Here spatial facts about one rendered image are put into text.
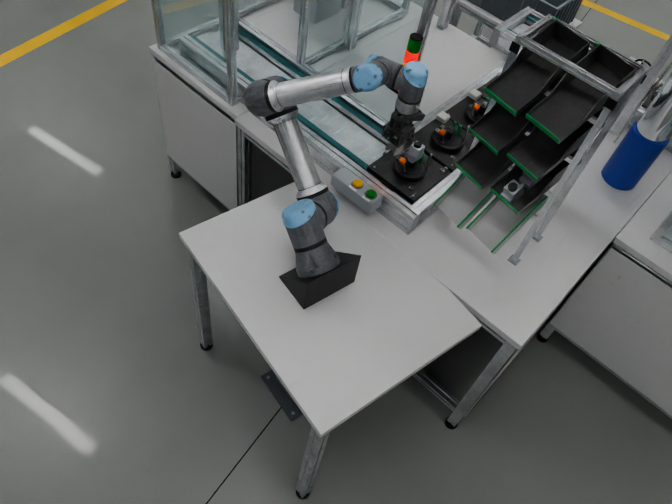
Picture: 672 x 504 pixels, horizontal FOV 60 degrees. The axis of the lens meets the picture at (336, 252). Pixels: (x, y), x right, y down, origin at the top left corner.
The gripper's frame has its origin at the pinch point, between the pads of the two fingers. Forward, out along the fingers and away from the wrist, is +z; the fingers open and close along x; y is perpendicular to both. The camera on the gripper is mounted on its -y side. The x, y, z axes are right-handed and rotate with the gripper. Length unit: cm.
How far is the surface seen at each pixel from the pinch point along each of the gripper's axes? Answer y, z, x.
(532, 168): -13.7, -14.6, 40.4
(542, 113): -16.3, -31.3, 34.6
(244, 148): 5, 49, -73
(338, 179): 5.2, 25.5, -19.0
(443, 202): -12.7, 20.5, 17.5
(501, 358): 4, 51, 68
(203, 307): 59, 84, -38
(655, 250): -74, 35, 86
